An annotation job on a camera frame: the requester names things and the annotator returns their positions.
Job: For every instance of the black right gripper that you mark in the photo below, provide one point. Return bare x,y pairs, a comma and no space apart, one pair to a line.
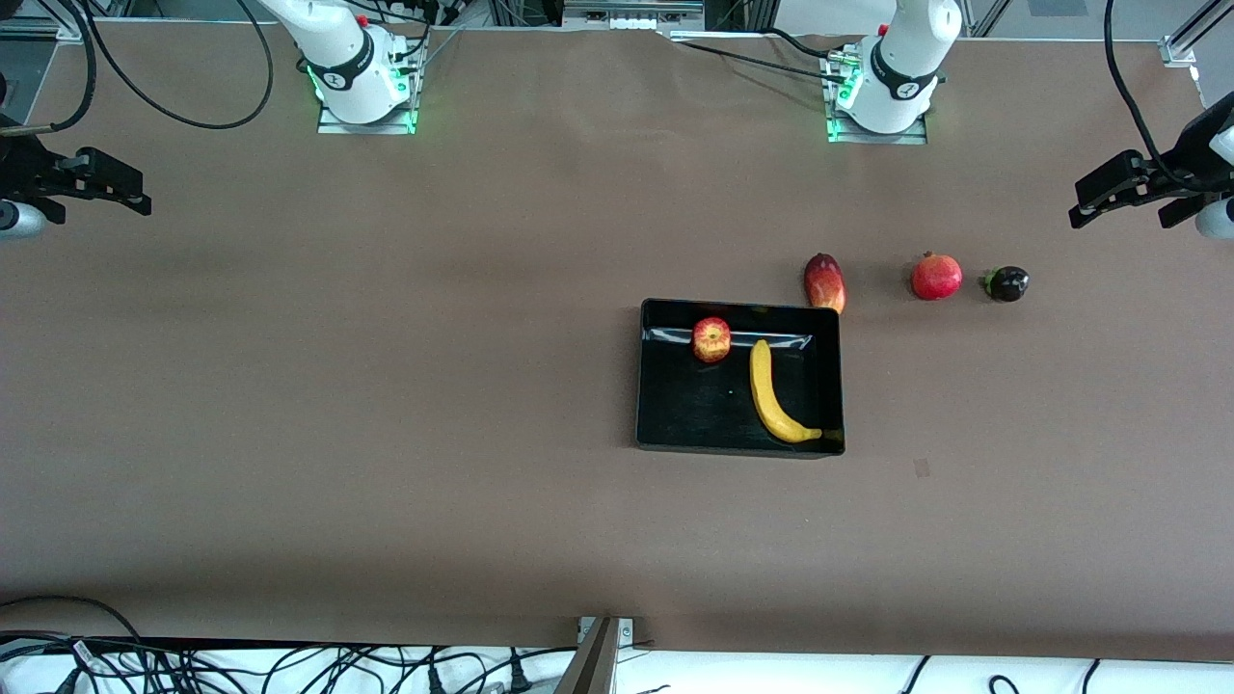
21,166

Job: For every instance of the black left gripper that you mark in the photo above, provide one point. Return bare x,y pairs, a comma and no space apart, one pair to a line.
1188,154

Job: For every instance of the yellow banana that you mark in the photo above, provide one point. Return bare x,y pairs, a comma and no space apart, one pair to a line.
766,395

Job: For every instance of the red yellow apple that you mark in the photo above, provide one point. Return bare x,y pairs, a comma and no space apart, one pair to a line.
711,340

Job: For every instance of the black plastic tray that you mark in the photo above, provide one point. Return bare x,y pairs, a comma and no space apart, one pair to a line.
694,405

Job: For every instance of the dark purple eggplant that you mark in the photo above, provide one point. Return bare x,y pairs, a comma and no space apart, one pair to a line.
1007,284

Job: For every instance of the red pomegranate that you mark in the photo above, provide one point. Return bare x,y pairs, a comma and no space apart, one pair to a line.
936,277

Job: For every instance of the red yellow mango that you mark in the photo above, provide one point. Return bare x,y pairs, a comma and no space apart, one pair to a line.
825,284

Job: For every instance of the white power strip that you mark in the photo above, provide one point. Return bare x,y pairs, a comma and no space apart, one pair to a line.
636,22

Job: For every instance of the aluminium table corner bracket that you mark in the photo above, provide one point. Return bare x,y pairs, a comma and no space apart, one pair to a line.
69,34
1181,50

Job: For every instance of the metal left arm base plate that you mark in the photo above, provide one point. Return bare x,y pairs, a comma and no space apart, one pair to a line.
877,138

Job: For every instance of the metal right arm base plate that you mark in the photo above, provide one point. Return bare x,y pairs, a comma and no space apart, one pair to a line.
366,127

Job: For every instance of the aluminium profile bracket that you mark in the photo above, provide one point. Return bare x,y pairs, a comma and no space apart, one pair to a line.
598,660

